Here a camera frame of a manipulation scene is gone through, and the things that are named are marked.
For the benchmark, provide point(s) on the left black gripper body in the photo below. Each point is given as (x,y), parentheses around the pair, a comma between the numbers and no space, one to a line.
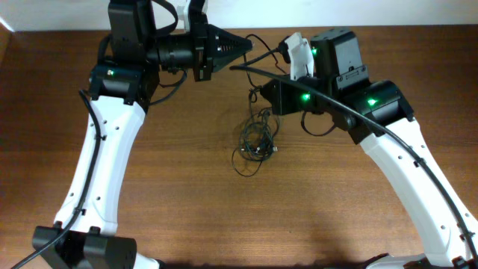
(202,50)

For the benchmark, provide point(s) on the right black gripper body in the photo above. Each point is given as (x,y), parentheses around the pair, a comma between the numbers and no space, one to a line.
(285,96)

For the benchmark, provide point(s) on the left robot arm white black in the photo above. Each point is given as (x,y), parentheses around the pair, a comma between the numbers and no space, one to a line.
(120,93)

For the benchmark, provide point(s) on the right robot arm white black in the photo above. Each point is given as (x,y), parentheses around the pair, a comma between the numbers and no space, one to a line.
(327,75)

